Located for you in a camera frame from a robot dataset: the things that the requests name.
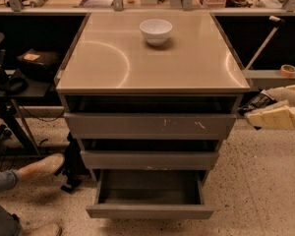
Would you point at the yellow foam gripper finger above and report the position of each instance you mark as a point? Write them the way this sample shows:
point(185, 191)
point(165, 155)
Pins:
point(283, 93)
point(279, 118)

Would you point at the black chocolate rxbar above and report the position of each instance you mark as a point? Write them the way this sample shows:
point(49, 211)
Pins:
point(261, 100)

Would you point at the grey drawer cabinet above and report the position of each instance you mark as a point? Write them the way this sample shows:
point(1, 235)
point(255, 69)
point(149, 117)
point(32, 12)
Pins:
point(112, 58)

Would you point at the bottom grey drawer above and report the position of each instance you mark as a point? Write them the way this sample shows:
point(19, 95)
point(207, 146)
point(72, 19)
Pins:
point(150, 194)

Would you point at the grey drawer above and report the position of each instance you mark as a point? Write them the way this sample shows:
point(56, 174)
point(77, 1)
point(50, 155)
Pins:
point(147, 117)
point(150, 194)
point(150, 154)

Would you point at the top grey drawer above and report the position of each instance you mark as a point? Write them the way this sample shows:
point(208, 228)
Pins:
point(147, 117)

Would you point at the middle grey drawer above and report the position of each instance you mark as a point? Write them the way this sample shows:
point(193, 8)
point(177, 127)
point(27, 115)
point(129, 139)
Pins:
point(150, 154)

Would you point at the tape roll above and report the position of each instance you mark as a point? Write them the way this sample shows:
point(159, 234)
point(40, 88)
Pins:
point(287, 71)

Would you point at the white ceramic bowl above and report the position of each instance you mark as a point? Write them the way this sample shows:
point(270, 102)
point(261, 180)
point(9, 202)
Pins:
point(155, 31)

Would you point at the black bag with label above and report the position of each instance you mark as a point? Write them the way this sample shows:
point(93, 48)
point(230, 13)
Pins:
point(39, 65)

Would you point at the black headphones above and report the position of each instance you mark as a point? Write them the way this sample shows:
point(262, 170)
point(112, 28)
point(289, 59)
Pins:
point(11, 85)

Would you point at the tan shoe lower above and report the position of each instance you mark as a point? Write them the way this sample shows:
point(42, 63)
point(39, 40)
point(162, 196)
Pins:
point(51, 229)

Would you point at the blue jeans leg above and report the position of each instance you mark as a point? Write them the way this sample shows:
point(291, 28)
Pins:
point(9, 225)

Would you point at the black stand frame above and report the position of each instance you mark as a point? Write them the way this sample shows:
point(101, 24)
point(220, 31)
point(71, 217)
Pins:
point(24, 136)

